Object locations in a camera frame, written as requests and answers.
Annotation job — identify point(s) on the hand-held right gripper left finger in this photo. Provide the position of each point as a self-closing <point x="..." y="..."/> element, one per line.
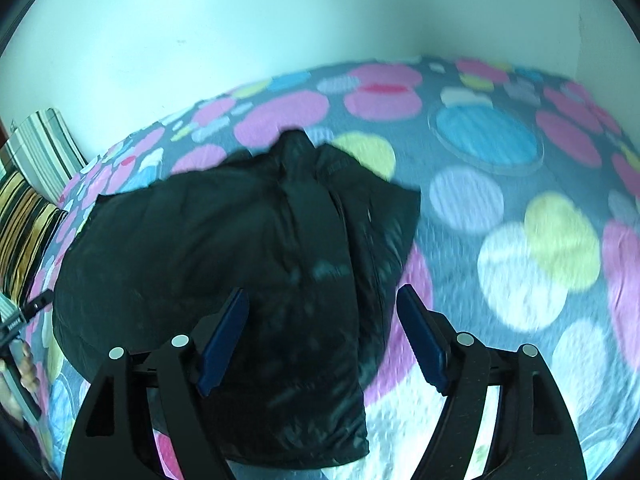
<point x="222" y="345"/>

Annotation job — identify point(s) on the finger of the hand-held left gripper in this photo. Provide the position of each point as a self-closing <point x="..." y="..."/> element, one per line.
<point x="40" y="302"/>

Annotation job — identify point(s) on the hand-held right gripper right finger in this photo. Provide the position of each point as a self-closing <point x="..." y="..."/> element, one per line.
<point x="425" y="340"/>

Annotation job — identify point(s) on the black puffer jacket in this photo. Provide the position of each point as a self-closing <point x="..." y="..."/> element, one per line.
<point x="230" y="280"/>

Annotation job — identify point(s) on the person's left hand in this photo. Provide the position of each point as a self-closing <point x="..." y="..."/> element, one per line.
<point x="29" y="370"/>

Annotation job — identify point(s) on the striped yellow black pillow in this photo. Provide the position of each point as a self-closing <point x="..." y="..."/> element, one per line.
<point x="25" y="230"/>

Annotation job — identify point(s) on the dotted grey bed sheet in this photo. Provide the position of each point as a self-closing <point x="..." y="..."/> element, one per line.
<point x="500" y="240"/>

